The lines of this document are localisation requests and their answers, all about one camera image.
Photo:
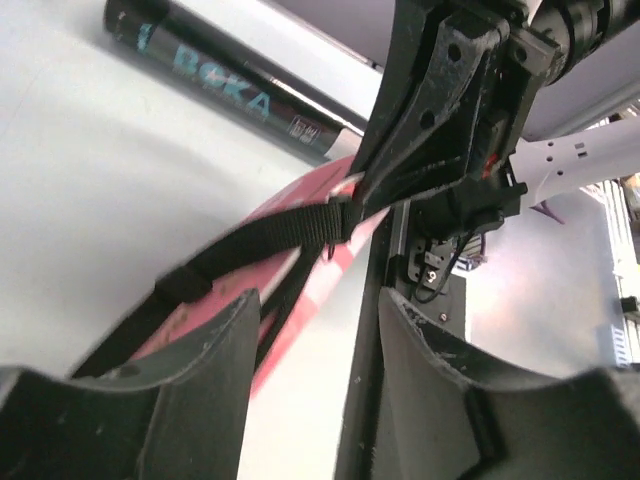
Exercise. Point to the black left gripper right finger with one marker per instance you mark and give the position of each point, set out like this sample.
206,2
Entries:
462,413

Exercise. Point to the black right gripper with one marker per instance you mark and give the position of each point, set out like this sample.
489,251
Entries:
456,89

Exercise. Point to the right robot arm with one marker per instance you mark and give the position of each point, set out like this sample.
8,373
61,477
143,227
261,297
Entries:
601,73

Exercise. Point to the pink racket bag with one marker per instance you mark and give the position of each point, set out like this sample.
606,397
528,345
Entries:
285,308

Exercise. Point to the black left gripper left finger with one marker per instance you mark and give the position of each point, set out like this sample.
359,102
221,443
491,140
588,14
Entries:
176,414

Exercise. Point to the black shuttlecock tube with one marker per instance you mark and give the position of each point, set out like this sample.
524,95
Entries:
207,59

